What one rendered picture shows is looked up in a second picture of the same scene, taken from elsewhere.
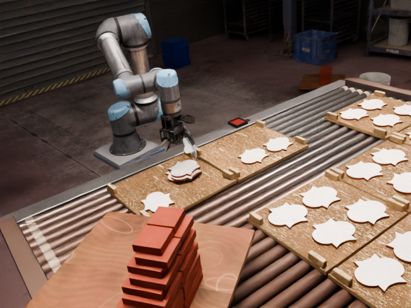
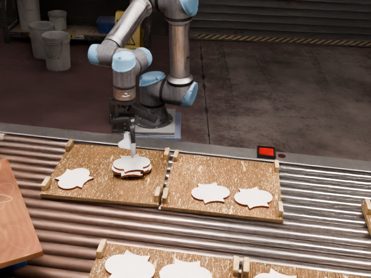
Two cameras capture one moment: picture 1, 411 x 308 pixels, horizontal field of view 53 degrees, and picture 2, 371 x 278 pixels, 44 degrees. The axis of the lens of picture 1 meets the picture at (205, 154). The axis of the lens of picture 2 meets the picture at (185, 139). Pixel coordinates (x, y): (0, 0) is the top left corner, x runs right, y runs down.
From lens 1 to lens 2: 1.07 m
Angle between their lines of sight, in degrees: 33
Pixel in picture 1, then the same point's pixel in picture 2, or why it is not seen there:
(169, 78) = (117, 62)
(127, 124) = (150, 96)
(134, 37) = (170, 9)
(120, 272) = not seen: outside the picture
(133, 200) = (67, 165)
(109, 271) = not seen: outside the picture
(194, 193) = (109, 191)
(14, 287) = not seen: hidden behind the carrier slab
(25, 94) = (233, 36)
